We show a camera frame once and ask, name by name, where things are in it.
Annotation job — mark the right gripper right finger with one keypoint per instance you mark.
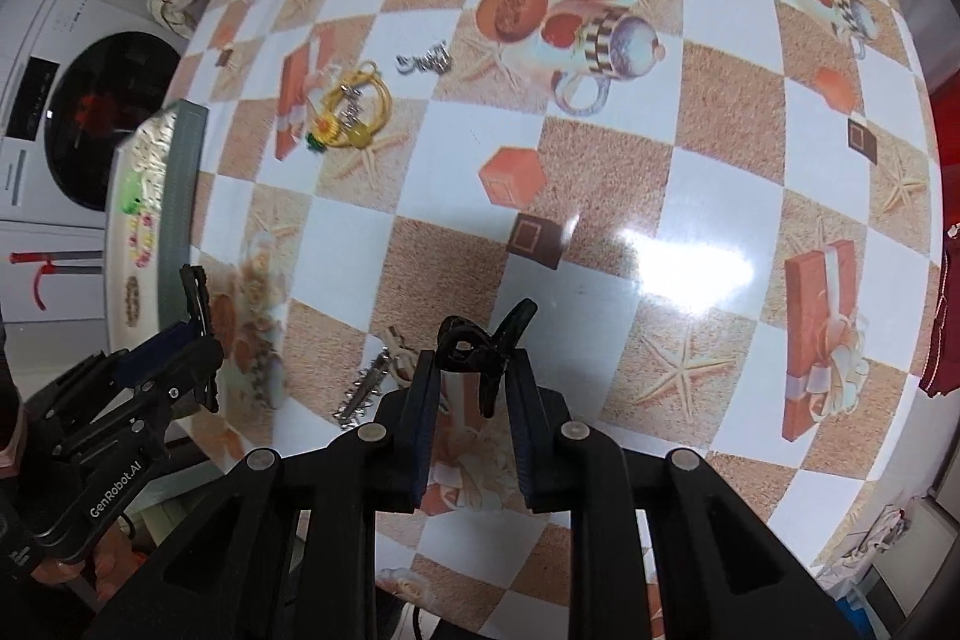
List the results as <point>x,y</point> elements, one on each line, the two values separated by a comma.
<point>547,463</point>

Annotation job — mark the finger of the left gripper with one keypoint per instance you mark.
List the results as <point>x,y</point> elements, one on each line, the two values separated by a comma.
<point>196,302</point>

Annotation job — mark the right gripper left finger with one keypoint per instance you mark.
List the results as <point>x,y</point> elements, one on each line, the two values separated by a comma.
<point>402,458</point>

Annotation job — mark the black claw hair clip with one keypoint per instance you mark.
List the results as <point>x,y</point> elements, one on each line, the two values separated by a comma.
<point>465,348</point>

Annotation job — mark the grey jewelry tray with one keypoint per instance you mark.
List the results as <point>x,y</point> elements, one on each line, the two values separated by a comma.
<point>143,254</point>

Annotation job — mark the silver alligator hair clip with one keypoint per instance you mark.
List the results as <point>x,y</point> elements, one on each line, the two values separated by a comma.
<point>395,363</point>

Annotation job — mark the green plastic bangle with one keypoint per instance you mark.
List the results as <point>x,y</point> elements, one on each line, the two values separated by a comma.
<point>132,200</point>

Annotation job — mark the cream polka dot scrunchie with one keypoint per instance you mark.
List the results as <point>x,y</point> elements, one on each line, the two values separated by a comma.
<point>152,142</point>

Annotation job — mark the white washing machine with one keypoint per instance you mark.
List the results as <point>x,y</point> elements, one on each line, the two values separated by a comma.
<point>78,76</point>

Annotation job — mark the red handled tool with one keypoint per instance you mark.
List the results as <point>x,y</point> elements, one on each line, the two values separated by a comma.
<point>58,263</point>

